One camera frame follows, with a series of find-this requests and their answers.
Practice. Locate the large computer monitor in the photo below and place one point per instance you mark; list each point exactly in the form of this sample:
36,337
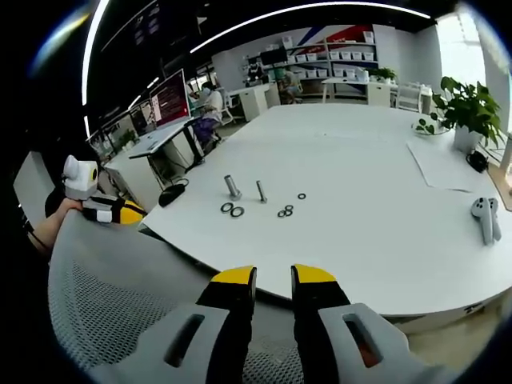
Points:
172,98

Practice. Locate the potted green plant white pot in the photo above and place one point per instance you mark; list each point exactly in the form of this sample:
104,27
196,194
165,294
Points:
468,108

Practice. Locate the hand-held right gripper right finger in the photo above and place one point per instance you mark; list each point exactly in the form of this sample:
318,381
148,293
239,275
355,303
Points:
320,316

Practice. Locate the black wall screen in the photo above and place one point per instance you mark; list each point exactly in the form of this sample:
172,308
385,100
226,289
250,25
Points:
273,56

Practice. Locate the wooden board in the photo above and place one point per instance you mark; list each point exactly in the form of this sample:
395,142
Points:
505,176

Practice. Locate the grey mesh office chair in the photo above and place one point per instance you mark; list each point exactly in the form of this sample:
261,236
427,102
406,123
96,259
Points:
120,288

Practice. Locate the white standing desk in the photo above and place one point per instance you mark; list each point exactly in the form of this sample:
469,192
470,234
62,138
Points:
160,142

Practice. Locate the small trailing ivy plant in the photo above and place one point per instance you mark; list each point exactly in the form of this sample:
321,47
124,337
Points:
426,126

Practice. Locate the small computer monitor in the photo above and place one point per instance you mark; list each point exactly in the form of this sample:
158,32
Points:
141,118

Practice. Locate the grey handheld controller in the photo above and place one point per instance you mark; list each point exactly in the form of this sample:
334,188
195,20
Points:
482,220
496,224

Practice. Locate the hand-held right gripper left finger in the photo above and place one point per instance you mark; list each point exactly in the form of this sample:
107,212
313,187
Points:
224,320

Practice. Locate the large dark washer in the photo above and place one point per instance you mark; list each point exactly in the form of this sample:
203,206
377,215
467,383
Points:
234,212
222,208

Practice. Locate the black computer mouse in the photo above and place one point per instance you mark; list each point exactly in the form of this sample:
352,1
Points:
168,196

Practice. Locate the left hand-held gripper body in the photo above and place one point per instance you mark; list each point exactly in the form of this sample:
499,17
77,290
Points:
82,180

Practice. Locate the white paper sheet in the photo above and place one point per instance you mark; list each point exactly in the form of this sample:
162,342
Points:
444,164

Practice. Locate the white shelf with storage bins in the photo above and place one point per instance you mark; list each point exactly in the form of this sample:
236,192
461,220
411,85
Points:
340,60

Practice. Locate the small leafy shelf plant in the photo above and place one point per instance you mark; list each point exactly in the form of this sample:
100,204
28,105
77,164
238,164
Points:
384,74

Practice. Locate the thick threaded stud bolt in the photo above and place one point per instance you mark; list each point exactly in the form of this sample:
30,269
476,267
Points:
230,186

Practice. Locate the slim threaded stud bolt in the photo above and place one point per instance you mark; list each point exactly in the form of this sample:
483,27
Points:
261,192

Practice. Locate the black round device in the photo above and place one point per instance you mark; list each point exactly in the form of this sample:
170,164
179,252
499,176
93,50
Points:
477,161

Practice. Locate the white mesh chair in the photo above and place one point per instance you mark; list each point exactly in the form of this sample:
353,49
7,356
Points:
408,96

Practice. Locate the person's left hand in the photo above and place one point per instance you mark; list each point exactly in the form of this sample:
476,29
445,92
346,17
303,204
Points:
70,205

